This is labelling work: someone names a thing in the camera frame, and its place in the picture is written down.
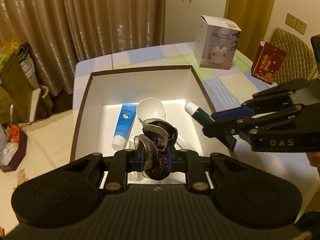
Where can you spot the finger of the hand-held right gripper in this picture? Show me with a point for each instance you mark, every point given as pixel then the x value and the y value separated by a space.
pixel 240 128
pixel 230 114

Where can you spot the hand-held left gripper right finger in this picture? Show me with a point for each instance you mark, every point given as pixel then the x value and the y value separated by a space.
pixel 170 157

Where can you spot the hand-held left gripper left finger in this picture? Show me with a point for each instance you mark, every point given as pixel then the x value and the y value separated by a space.
pixel 142 156

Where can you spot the dark velvet scrunchie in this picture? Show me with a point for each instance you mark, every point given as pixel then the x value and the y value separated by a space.
pixel 160 142

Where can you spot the dark green tube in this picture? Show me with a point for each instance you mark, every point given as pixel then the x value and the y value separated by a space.
pixel 198 113

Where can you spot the blue cream tube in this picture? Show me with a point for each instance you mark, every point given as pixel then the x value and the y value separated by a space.
pixel 123 125

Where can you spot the white rice spoon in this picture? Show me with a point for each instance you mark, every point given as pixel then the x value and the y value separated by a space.
pixel 151 108

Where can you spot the brown cardboard storage box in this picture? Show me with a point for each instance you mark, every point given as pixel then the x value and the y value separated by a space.
pixel 105 87

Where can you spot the dark red gift box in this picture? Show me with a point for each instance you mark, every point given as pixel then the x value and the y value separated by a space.
pixel 267 63

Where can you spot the white humidifier box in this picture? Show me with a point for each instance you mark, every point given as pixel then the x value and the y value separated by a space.
pixel 217 45

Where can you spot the quilted beige chair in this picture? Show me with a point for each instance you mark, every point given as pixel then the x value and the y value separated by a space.
pixel 295 52

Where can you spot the cream cartoon printed sheet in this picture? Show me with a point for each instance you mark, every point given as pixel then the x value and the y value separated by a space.
pixel 42 145

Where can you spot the mustard yellow curtain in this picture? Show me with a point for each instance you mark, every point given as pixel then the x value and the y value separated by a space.
pixel 247 7

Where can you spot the white carved chair back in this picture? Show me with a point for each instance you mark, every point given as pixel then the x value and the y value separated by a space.
pixel 41 97

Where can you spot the maroon tray box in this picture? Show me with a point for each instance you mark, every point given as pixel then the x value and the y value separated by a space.
pixel 13 155

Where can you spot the beige patterned curtain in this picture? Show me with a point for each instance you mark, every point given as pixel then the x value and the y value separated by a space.
pixel 87 20

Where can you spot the black and white bags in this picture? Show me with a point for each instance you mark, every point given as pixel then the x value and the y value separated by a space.
pixel 24 52

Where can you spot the yellow plastic bag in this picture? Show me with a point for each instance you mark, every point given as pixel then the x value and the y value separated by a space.
pixel 8 46

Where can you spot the beige wall socket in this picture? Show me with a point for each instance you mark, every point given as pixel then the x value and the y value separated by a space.
pixel 296 23

